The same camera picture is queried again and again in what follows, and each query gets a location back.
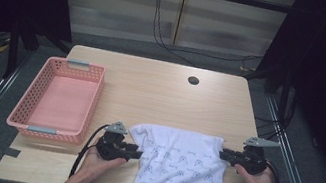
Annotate dark round table grommet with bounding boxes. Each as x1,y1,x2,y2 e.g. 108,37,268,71
187,75,201,87

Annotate person's left hand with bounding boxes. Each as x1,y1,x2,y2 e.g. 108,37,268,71
77,142,130,183

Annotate small yellow item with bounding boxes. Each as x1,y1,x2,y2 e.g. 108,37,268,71
0,42,11,56

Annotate left hand-held gripper cable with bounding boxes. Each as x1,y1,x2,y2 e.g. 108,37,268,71
67,118,112,183

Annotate black hanging cable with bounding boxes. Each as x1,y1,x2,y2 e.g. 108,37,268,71
145,0,272,79

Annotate black metal stand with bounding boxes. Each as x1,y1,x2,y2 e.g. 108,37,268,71
2,20,74,90

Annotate pink plastic basket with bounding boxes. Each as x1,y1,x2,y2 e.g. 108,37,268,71
4,50,109,148

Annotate black floor cables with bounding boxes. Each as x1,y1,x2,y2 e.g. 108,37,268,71
249,77,300,151

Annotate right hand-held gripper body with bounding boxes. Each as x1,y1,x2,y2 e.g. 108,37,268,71
228,133,282,179

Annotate grey tape piece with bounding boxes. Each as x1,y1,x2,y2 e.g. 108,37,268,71
0,145,22,161

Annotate white printed t-shirt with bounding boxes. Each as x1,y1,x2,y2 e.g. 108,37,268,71
120,119,240,183

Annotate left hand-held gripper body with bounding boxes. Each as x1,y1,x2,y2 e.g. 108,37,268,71
93,118,138,165

